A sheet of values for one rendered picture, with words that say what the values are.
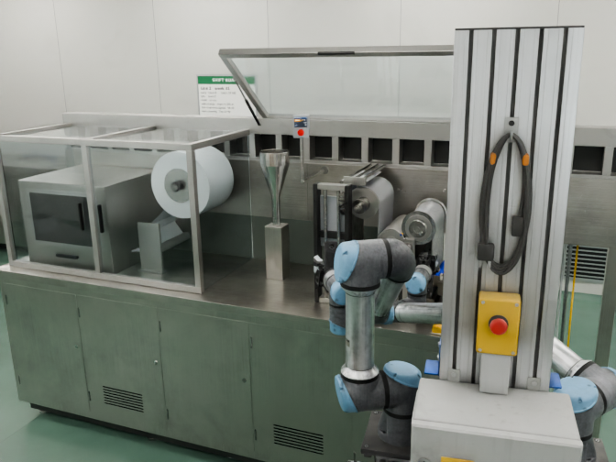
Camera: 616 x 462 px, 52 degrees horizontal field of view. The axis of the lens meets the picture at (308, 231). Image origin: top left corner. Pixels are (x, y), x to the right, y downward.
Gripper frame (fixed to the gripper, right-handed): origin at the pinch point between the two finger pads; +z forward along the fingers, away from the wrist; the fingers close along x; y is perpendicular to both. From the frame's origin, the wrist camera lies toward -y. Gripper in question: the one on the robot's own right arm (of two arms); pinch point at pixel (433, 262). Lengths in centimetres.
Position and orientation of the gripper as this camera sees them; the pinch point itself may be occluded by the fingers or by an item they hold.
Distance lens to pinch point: 280.9
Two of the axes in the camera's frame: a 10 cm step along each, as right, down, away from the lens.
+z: 3.8, -2.6, 8.9
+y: -0.2, -9.6, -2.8
